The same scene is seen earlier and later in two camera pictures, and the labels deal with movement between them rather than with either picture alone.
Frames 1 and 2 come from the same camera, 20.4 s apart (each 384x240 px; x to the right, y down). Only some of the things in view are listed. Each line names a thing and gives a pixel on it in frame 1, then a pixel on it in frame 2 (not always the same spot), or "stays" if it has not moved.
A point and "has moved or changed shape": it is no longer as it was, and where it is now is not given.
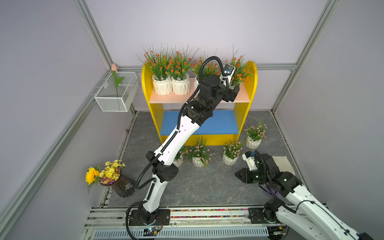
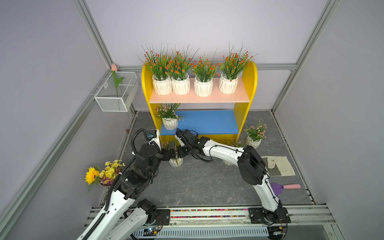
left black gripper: x=231 y=95 → x=166 y=155
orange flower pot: x=158 y=66 stays
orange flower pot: x=211 y=67 stays
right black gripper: x=244 y=175 → x=181 y=153
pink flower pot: x=179 y=160 stays
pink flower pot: x=254 y=135 stays
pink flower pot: x=200 y=155 has moved or changed shape
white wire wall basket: x=128 y=90 stays
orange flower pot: x=178 y=69 stays
